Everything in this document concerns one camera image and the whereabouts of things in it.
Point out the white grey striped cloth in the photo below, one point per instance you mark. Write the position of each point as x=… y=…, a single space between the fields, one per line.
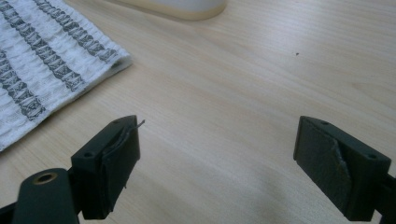
x=40 y=65

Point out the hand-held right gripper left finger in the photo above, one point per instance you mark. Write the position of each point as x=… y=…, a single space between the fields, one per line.
x=106 y=168

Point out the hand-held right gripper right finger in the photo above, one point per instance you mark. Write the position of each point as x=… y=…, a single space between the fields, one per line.
x=339 y=168

